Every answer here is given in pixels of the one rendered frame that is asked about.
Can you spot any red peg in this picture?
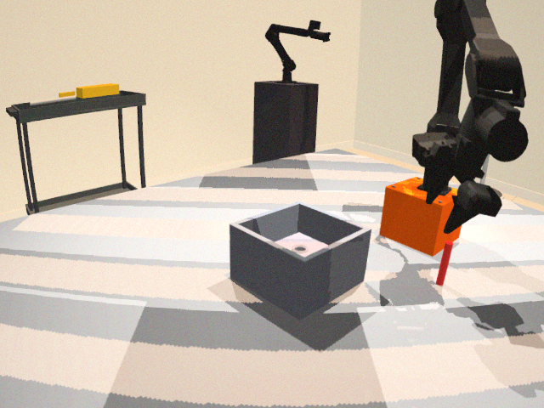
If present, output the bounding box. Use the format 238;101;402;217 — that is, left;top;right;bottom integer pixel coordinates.
436;241;453;286

